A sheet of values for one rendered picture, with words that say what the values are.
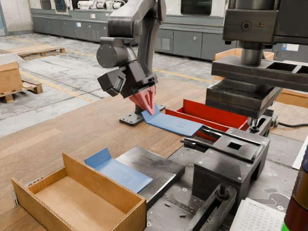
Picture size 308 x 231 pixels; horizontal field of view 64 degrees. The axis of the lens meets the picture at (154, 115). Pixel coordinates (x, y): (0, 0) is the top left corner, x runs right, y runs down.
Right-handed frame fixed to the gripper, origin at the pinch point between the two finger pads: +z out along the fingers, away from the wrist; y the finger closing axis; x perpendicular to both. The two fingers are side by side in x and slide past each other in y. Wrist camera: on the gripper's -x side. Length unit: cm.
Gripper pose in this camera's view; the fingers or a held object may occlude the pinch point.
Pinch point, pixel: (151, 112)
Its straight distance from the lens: 69.4
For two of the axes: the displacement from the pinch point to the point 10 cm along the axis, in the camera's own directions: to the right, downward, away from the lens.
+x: 5.8, -3.7, 7.2
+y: 7.0, -2.4, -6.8
